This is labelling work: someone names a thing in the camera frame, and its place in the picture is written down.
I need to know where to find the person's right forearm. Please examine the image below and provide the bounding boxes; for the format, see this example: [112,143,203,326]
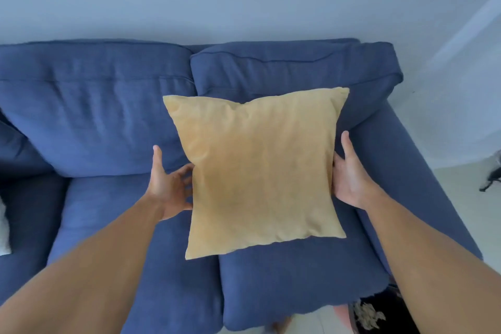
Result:
[364,189,501,334]

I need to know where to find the person's left hand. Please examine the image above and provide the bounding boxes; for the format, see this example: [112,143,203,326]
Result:
[146,145,195,222]

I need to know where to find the blue fabric sofa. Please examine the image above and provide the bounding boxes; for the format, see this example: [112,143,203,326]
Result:
[0,38,484,334]

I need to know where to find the blue sofa back cushion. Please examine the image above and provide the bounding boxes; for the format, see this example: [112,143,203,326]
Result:
[190,41,404,135]
[0,39,197,178]

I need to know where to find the white cushion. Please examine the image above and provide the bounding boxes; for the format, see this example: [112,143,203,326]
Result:
[0,196,12,257]

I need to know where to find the white curtain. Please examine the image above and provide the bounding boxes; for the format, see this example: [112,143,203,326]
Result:
[387,0,501,170]

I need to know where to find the person's leg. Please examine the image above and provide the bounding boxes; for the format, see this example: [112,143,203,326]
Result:
[332,303,351,324]

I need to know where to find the blue sofa seat cushion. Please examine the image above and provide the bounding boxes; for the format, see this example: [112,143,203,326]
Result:
[218,197,392,332]
[46,167,224,334]

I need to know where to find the person's right hand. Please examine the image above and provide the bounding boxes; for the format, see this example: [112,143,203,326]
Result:
[332,130,386,211]

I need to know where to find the black object on floor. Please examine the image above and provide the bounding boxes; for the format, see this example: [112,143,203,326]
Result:
[479,150,501,193]

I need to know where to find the person's left forearm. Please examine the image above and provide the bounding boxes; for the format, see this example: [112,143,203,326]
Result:
[0,194,165,334]

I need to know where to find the yellow square cushion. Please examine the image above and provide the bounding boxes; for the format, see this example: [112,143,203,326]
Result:
[162,87,350,261]

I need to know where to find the black floral shorts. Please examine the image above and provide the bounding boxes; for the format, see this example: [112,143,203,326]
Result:
[348,285,420,334]

